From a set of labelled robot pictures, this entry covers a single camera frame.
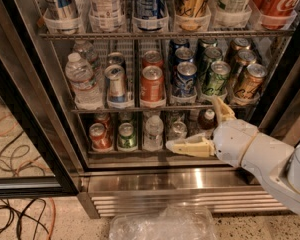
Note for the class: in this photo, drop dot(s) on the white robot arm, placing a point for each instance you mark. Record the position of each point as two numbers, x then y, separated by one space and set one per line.
275 164

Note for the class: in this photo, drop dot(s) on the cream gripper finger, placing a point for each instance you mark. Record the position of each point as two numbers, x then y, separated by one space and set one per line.
197 146
222 110

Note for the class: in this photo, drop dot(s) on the bottom brown drink bottle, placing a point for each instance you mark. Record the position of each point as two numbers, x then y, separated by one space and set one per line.
207 119

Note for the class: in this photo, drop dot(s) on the rear blue soda can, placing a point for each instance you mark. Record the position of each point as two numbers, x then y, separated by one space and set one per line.
174 44

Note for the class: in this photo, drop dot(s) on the front blue soda can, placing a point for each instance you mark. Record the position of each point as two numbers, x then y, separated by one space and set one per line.
184 79

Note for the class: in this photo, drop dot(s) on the middle gold soda can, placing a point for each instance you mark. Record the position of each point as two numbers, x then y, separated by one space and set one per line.
242 58

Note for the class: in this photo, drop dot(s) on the bottom small water bottle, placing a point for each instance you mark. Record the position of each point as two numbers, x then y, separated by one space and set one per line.
153 134

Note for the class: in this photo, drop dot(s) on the clear water bottle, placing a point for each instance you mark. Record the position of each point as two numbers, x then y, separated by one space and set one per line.
84 83
88 51

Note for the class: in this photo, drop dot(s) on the front clear water bottle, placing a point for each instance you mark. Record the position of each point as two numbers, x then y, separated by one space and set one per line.
84 83

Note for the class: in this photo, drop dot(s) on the rear green soda can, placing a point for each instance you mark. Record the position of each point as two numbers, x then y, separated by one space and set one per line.
203 43

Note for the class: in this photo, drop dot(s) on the front gold soda can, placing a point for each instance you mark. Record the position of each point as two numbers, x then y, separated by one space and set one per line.
249 81

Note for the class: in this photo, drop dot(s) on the red cola bottle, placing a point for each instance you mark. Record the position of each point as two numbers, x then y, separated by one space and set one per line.
275 14

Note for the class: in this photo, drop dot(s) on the rear clear water bottle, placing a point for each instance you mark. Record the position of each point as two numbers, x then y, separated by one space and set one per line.
88 51

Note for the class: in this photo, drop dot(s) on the blue soda can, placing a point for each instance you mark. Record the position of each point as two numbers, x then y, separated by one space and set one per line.
183 54
184 79
174 44

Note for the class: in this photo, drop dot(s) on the orange soda can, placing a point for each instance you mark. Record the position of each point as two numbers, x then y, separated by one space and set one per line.
152 58
152 84

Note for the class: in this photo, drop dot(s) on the green soda can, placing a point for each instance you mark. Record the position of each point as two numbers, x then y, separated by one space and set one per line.
203 43
216 78
210 55

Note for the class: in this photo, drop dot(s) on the clear plastic bag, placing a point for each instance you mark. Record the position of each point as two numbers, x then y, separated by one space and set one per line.
171 223

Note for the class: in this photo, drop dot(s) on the bottom rear red can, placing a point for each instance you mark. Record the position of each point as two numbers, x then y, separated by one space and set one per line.
105 119

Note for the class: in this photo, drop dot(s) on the bottom silver can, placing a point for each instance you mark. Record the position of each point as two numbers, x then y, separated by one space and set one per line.
178 130

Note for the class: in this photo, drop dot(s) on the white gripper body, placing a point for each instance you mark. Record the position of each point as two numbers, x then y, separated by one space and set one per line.
232 140

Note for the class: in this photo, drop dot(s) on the gold soda can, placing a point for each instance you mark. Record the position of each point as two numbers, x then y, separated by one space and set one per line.
242 58
237 44
249 81

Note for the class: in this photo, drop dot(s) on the blue tall can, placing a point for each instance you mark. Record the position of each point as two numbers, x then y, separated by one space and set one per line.
149 14

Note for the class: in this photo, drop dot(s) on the rear gold soda can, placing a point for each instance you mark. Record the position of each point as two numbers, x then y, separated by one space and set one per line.
237 44

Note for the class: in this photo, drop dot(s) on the bottom green can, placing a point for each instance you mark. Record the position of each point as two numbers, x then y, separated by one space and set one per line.
127 137

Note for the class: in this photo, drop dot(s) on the bottom front red can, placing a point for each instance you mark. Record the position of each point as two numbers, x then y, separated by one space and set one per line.
100 137

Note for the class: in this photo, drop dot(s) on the middle green soda can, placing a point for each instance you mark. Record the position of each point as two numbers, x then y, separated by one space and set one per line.
210 55

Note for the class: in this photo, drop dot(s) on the gold tall can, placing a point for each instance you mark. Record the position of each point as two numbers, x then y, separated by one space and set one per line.
188 11

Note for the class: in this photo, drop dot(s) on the red can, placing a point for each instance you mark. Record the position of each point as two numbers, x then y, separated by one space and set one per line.
100 137
105 119

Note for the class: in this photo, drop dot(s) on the rear silver blue can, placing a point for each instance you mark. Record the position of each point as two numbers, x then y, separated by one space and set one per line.
116 58

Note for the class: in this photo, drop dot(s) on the middle blue soda can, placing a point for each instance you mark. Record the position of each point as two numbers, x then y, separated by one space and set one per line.
183 54

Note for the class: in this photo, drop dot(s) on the white label plastic bottle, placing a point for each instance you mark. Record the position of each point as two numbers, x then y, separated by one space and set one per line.
109 13

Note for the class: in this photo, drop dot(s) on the front orange soda can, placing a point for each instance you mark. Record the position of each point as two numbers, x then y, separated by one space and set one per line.
152 84

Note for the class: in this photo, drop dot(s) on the front green soda can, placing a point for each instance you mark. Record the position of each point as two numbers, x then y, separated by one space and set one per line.
216 78

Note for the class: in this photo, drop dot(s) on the rear orange soda can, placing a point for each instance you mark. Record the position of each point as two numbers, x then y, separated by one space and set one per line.
152 58

